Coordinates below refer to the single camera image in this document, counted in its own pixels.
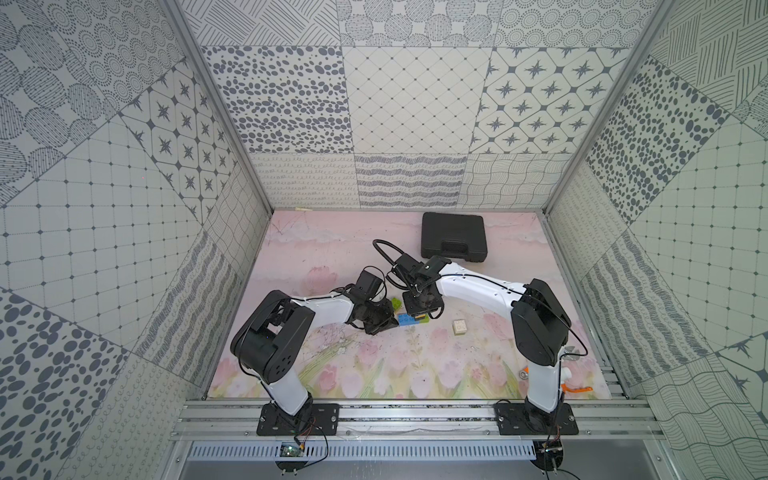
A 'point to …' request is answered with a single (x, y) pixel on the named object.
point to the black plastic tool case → (455, 236)
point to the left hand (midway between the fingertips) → (407, 328)
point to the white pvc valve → (566, 374)
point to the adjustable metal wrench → (569, 349)
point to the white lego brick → (459, 327)
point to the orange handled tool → (565, 389)
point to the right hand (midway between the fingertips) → (420, 312)
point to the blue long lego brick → (405, 319)
